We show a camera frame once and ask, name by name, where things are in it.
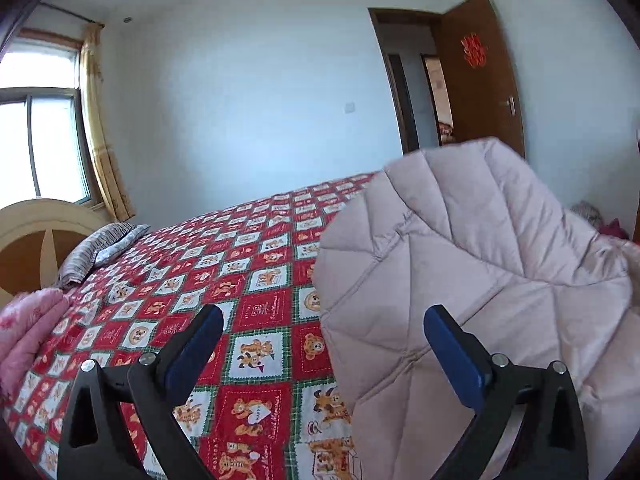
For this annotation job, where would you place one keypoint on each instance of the red bear-print bedspread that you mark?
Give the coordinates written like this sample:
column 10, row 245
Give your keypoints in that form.
column 240, row 320

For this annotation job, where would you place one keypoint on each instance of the window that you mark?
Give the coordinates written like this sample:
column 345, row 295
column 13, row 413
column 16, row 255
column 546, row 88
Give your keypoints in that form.
column 42, row 120

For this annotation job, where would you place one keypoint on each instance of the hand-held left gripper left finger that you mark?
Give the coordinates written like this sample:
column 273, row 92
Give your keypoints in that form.
column 197, row 347

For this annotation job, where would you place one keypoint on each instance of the grey patterned pillow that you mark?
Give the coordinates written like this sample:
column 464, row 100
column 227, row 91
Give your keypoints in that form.
column 122, row 240

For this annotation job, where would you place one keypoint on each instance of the light pink puffer jacket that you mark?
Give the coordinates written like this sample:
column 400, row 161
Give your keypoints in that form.
column 480, row 290

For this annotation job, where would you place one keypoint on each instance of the yellow lace curtain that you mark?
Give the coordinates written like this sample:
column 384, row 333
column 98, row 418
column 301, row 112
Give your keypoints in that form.
column 102, row 130

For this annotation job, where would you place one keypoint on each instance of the cream and brown headboard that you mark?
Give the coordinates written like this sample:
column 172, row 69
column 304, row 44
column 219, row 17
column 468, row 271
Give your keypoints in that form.
column 40, row 240

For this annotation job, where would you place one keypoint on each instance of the striped pillow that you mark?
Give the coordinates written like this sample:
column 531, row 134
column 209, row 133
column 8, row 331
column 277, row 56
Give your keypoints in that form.
column 92, row 250

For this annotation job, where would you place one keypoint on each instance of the white wall switch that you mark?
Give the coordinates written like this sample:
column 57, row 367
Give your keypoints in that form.
column 350, row 107

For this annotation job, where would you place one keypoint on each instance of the red paper door decoration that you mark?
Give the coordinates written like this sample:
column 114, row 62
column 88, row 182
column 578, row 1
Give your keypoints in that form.
column 470, row 51

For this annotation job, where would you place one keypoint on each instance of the folded pink floral quilt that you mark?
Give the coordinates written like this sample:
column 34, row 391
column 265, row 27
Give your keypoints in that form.
column 27, row 325

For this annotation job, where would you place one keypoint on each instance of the brown wooden door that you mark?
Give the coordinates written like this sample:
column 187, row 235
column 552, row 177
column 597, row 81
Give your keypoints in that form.
column 480, row 75

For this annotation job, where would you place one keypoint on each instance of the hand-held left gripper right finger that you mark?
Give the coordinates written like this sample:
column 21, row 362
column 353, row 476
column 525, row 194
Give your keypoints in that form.
column 452, row 355

